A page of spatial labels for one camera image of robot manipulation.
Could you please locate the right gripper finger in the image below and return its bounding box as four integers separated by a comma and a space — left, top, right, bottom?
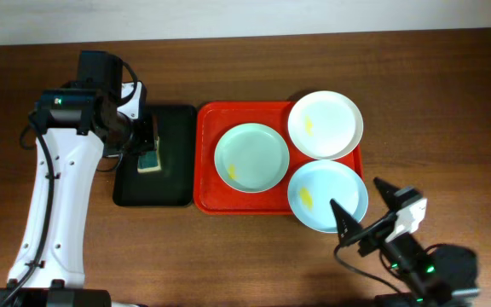
373, 177, 400, 210
330, 199, 363, 246

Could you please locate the green and yellow sponge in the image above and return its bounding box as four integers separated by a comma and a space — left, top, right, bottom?
137, 138, 161, 173

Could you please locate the pale green plate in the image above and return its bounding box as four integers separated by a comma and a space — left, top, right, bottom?
214, 123, 291, 194

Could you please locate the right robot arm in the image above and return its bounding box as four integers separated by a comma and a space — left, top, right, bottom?
330, 177, 480, 306

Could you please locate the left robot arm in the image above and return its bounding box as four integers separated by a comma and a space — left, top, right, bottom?
0, 50, 158, 306

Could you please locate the black rectangular tray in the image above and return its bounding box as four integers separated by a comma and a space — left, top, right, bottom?
113, 105, 197, 207

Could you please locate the red plastic tray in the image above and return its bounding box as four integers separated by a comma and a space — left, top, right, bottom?
193, 101, 364, 216

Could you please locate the light blue plate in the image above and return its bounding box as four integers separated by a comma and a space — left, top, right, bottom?
287, 160, 368, 234

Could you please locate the white plate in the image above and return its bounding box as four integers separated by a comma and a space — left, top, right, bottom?
287, 90, 364, 160

